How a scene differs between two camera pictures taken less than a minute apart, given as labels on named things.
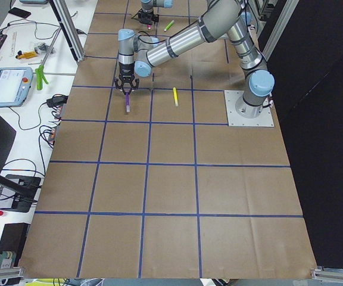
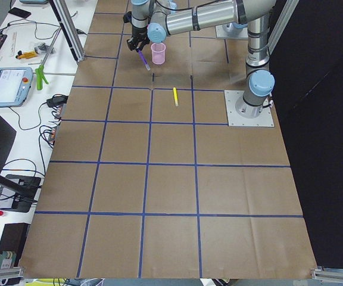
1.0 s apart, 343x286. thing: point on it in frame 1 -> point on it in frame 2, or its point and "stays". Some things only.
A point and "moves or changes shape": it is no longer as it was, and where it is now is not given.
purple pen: (127, 103) moves or changes shape
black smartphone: (20, 12) stays
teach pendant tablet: (11, 87) stays
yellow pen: (175, 96) stays
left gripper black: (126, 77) -> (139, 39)
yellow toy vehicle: (26, 55) stays
